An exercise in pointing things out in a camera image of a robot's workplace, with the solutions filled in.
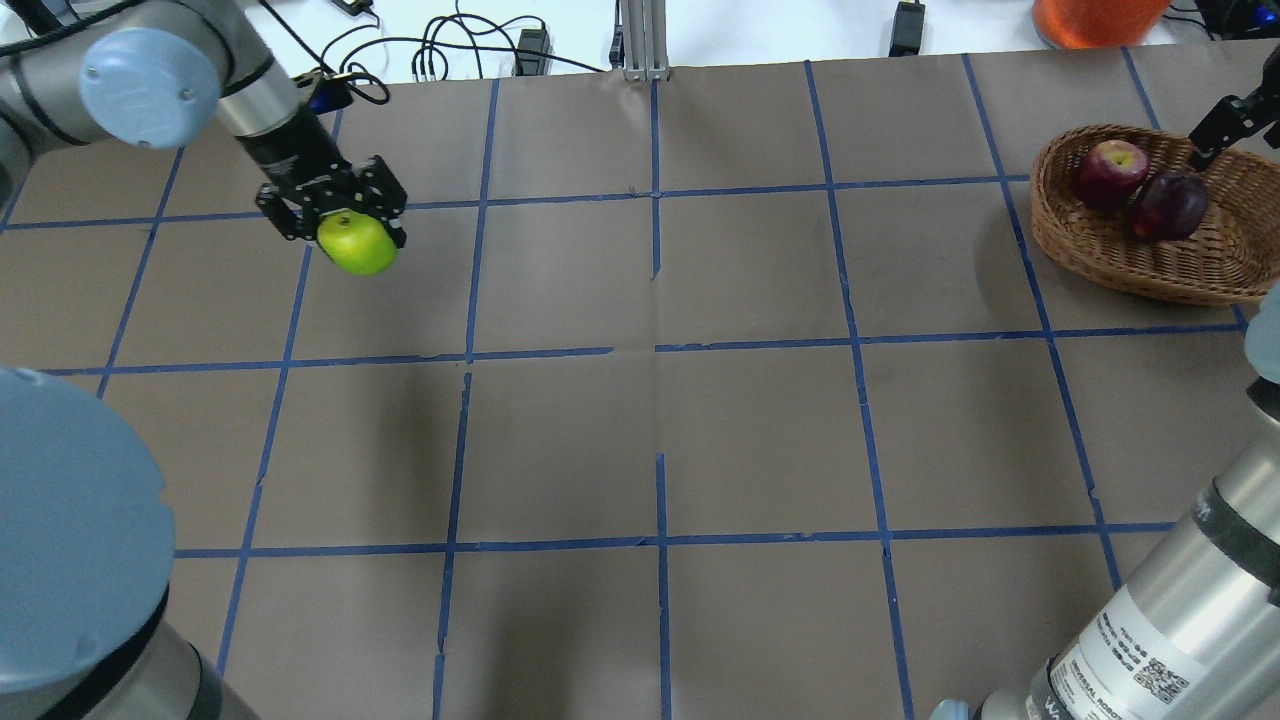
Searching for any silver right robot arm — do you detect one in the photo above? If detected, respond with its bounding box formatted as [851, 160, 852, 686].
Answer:
[933, 79, 1279, 719]

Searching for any aluminium frame post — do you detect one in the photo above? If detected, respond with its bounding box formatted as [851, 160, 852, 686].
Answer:
[611, 1, 671, 82]

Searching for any light red apple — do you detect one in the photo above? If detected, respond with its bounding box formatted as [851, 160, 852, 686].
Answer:
[1073, 138, 1151, 211]

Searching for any woven wicker basket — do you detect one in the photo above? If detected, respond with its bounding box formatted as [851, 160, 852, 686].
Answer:
[1030, 124, 1279, 306]

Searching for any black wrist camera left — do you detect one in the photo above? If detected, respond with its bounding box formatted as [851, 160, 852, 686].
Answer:
[292, 68, 355, 117]

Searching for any orange bucket with lid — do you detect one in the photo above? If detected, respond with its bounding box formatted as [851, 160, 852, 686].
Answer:
[1030, 1, 1171, 49]

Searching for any green apple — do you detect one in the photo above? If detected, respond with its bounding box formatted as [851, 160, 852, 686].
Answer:
[316, 210, 401, 275]

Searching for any dark red apple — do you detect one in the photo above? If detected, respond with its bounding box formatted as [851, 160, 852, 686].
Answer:
[1129, 170, 1210, 243]

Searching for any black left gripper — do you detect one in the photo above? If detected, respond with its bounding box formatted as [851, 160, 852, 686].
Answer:
[256, 110, 408, 249]

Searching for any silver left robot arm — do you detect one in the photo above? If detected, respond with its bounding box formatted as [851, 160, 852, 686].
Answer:
[1, 1, 407, 719]

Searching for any black power adapter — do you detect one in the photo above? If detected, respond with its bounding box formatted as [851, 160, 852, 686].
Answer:
[887, 1, 925, 58]

